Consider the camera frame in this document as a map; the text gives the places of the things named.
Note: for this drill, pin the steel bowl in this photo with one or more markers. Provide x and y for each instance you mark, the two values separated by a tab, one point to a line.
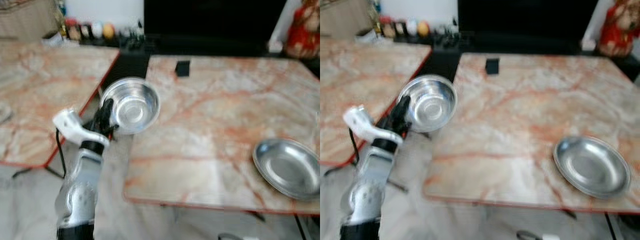
431	103
134	106

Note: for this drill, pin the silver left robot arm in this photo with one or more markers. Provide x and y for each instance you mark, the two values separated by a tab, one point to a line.
80	185
367	182

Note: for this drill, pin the marble pattern folding table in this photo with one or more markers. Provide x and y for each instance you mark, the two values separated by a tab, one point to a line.
365	80
45	90

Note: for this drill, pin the black television stand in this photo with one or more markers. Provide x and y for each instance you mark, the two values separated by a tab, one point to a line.
132	55
442	52

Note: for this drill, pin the black folding table leg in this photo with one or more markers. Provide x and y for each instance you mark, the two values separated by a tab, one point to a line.
340	169
35	172

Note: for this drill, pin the yellow egg shaped ornament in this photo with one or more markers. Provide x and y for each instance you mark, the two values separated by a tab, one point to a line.
108	31
423	28

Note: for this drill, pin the white egg shaped ornament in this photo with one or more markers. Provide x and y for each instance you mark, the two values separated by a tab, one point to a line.
411	27
97	30

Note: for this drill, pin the white crumpled paper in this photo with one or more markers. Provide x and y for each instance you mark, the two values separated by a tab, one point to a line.
369	36
54	40

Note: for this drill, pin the red topped jar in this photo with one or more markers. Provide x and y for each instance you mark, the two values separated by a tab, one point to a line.
387	26
73	29

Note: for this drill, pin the small black box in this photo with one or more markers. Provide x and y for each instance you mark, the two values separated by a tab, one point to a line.
183	68
493	66

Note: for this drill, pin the large marble pattern table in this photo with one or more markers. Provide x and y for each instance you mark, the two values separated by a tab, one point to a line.
215	130
510	125

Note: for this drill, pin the beige woven basket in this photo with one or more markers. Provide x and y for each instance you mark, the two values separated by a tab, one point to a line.
345	15
25	17

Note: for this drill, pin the steel plate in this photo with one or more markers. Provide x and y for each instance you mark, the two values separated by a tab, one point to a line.
287	167
592	166

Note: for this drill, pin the red dressed figurine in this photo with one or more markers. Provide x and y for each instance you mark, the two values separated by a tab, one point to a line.
302	30
620	27

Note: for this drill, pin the black television screen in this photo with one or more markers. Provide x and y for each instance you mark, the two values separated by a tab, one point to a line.
215	20
525	20

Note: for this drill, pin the black large table leg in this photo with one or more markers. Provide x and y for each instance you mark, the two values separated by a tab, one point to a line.
611	226
301	227

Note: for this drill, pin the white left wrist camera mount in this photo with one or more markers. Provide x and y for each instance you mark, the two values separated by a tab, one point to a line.
362	122
72	125

